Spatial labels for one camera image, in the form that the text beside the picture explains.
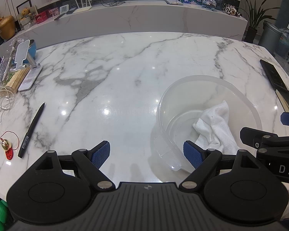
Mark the gold vase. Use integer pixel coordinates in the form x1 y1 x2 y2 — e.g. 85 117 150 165
0 16 15 40

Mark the red charm with gold bell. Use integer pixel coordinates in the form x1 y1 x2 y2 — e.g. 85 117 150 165
0 130 20 161

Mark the potted green plant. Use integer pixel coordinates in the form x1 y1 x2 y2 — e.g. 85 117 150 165
239 0 280 43

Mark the white earphone cable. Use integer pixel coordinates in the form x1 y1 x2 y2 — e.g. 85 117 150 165
0 85 17 145

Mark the white digital clock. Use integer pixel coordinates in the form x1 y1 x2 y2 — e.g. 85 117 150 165
59 4 69 15

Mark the red box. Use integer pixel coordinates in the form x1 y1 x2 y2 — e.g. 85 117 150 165
35 11 48 24

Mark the clear plastic bowl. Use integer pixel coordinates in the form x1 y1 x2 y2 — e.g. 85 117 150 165
154 75 262 172

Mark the white phone stand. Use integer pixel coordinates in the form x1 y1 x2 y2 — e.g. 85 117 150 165
13 40 40 71

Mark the black pen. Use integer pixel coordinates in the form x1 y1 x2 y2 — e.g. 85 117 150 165
18 103 45 158

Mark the teddy bear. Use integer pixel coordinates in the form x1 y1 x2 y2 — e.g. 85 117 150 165
19 8 32 26

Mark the white wifi router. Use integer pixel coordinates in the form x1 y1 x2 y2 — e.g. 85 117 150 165
73 0 92 14

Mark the white cloth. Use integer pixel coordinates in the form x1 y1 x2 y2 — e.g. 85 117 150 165
193 101 239 155

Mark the grey trash bin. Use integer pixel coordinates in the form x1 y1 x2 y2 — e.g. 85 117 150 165
258 20 282 54

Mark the bundle of wooden skewers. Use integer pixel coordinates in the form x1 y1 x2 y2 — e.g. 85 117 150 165
6 67 30 93

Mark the blue bowl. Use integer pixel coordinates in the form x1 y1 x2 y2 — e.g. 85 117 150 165
28 40 36 59

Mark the clear plastic bag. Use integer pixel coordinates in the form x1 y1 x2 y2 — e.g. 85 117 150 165
0 38 22 86

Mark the black phone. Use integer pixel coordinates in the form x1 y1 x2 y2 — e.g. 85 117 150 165
260 59 288 92

